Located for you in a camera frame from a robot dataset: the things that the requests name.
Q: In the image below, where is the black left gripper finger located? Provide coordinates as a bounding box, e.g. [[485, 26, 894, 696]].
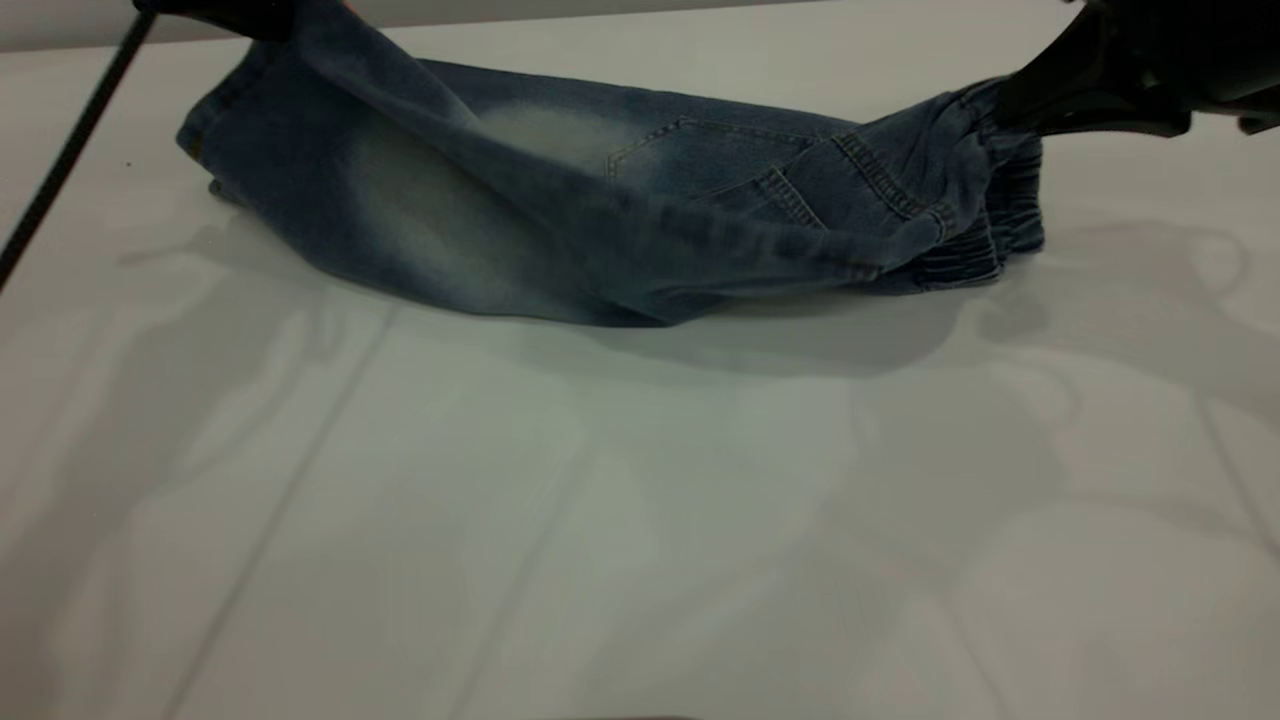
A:
[[134, 0, 301, 42]]

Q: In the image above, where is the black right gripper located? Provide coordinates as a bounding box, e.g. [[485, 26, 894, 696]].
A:
[[994, 0, 1280, 138]]

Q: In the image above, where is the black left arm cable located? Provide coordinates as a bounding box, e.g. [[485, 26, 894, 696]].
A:
[[0, 10, 158, 293]]

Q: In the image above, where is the blue denim shorts basketball print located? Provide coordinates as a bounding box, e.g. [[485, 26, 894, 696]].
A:
[[176, 0, 1047, 328]]

